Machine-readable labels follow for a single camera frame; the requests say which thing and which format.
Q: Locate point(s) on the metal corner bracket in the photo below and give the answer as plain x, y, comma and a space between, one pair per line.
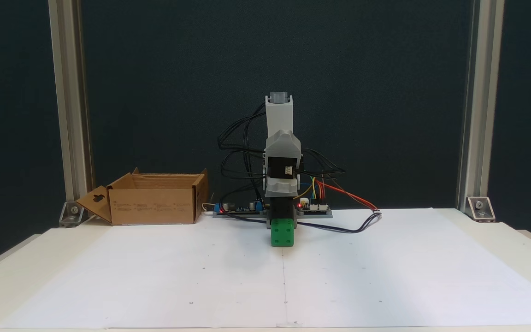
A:
73, 213
480, 208

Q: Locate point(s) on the grey board mounting plate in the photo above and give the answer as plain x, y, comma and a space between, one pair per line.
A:
321, 215

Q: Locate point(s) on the circuit board with blue terminals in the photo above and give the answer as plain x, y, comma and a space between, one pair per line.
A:
242, 208

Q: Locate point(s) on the circuit board with white connectors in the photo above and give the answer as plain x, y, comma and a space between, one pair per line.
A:
315, 207

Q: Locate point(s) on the open cardboard box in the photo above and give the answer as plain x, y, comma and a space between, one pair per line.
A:
155, 205

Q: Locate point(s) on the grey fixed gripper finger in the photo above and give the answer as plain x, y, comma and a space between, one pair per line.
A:
281, 185

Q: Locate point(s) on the aluminium frame post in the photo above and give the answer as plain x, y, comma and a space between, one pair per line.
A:
69, 92
480, 92

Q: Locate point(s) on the green dice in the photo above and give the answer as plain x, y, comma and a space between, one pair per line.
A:
282, 235

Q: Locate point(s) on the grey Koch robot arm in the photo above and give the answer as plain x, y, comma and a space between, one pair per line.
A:
279, 120

